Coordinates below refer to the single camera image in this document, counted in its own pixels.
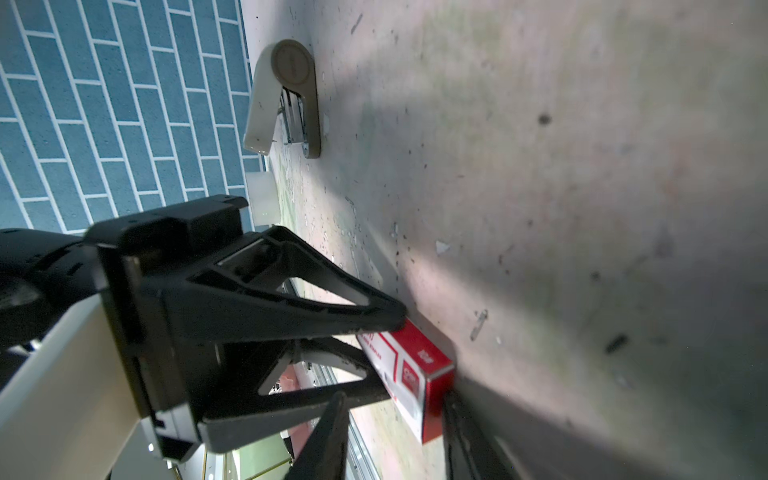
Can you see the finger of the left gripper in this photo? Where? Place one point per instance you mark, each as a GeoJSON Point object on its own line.
{"type": "Point", "coordinates": [271, 286]}
{"type": "Point", "coordinates": [245, 410]}

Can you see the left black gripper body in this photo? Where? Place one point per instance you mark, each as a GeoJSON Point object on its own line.
{"type": "Point", "coordinates": [171, 381]}

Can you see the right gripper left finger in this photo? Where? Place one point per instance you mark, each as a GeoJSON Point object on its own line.
{"type": "Point", "coordinates": [324, 455]}

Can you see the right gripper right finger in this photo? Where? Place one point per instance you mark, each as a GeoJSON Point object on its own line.
{"type": "Point", "coordinates": [468, 452]}

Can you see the beige stapler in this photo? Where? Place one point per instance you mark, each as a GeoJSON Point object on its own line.
{"type": "Point", "coordinates": [284, 91]}

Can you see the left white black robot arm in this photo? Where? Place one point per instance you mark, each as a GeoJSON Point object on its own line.
{"type": "Point", "coordinates": [67, 409]}

